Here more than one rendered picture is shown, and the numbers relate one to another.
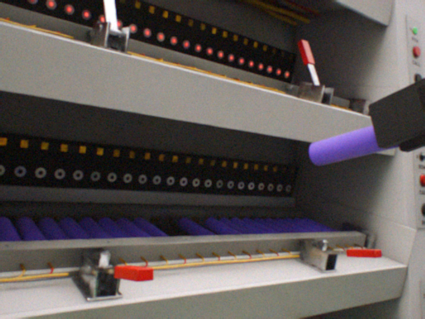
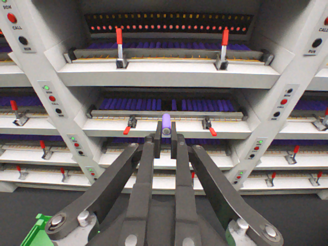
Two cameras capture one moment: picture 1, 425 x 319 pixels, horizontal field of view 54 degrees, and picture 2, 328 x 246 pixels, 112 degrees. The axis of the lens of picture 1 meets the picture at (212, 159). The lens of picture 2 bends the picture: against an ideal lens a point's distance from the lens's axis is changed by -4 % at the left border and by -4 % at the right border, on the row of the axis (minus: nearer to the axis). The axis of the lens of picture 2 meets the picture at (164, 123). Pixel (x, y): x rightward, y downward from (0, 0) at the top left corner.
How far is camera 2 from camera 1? 0.31 m
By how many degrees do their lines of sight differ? 55
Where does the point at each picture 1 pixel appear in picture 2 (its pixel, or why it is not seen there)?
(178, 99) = (144, 80)
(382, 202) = (256, 106)
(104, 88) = (120, 81)
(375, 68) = (288, 33)
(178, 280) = (153, 124)
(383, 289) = (235, 136)
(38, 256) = (122, 114)
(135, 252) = (145, 115)
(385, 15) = not seen: outside the picture
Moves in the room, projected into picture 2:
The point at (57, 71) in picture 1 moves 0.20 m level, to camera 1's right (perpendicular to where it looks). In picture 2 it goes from (106, 79) to (163, 96)
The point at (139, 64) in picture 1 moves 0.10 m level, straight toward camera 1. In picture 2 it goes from (127, 72) to (94, 82)
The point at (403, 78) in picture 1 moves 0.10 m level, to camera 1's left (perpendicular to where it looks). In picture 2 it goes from (300, 44) to (253, 42)
